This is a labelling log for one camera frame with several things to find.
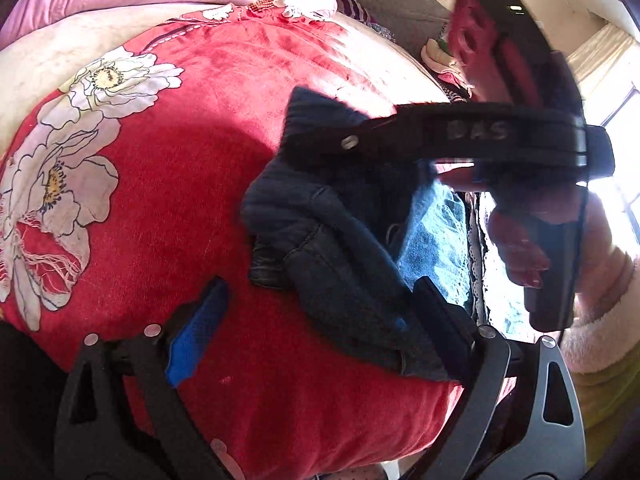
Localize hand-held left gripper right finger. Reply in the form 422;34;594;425
400;276;587;480

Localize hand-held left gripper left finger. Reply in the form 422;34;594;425
54;275;236;480

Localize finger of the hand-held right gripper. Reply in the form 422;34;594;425
279;101;437;162

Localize blue denim pants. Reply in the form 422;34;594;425
240;86;474;384

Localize person's right forearm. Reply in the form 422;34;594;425
559;192;640;374

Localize person's right hand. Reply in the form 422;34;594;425
486;180;586;289

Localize person's left hand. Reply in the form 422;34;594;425
210;437;242;480

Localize pile of folded clothes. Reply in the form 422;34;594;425
421;25;483;103

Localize cream curtain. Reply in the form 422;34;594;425
567;24;637;92

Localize window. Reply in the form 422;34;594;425
587;87;640;243

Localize striped cloth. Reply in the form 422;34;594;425
332;0;373;26

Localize red floral blanket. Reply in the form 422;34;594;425
0;2;476;473

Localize dark headboard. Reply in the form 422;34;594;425
322;0;463;58

